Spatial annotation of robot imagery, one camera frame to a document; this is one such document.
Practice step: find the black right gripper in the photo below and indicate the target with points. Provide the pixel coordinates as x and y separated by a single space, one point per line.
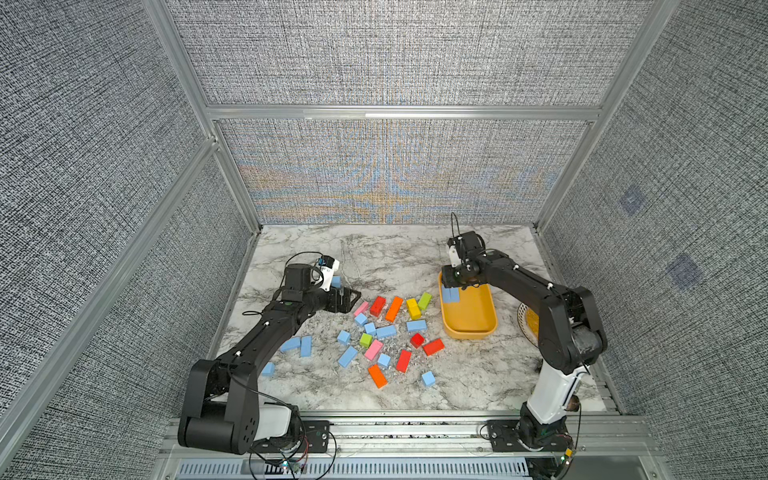
446 277

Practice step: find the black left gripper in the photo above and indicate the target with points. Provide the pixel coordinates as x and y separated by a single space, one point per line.
344 305

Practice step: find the light blue long block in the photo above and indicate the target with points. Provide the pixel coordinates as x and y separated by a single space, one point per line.
347 357
291 344
386 332

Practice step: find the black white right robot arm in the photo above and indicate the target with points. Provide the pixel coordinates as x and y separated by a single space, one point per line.
570 335

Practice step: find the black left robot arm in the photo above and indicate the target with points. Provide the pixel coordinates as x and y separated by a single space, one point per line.
223 409

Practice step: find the pink block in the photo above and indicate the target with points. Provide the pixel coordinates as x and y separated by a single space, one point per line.
361 309
374 350

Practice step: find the orange long block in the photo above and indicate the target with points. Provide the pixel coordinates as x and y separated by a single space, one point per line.
394 309

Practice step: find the lime green cube block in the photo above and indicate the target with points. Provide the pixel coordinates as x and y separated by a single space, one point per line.
366 340

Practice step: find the yellow block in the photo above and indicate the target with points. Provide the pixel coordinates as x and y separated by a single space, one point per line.
413 309

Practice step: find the yellow plastic tray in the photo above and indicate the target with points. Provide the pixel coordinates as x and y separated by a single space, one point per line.
474 317

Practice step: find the small red cube block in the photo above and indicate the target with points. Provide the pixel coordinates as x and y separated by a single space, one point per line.
417 340

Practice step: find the red long block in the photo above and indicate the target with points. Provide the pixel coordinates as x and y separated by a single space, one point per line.
403 361

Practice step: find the patterned plate with yellow food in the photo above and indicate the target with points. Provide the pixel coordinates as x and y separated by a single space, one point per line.
528 322

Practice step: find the brown wooden item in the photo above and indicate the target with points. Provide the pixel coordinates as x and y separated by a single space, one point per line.
573 405

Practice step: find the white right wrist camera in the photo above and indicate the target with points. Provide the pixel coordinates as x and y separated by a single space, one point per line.
454 257

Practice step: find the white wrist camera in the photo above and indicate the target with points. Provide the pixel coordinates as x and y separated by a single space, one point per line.
454 257
328 266

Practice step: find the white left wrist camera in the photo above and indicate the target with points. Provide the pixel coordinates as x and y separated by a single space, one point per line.
328 266

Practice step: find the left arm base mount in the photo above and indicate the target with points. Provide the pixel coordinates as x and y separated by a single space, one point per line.
310 436

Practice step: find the aluminium front rail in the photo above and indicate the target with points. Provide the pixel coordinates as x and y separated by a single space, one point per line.
465 433

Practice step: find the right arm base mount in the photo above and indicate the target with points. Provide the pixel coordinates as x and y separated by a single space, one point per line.
527 435

